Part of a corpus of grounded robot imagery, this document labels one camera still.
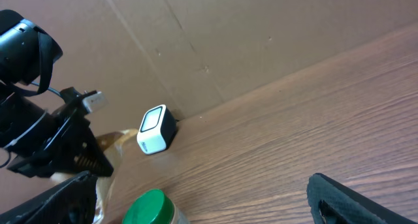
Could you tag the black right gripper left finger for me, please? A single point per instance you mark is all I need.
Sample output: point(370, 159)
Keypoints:
point(72, 202)

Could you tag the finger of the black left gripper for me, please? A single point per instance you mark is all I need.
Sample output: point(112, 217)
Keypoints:
point(78, 151)

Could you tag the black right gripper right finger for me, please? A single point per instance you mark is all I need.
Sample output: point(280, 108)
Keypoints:
point(331, 202)

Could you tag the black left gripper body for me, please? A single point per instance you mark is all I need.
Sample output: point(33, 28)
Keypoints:
point(32, 134)

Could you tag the green lid jar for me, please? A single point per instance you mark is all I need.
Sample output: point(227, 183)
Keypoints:
point(154, 207)

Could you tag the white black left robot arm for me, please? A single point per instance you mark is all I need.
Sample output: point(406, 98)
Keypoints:
point(28, 54)

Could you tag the white barcode scanner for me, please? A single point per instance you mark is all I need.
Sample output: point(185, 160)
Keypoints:
point(157, 130)

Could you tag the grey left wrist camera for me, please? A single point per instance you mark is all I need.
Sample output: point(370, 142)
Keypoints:
point(94, 102)

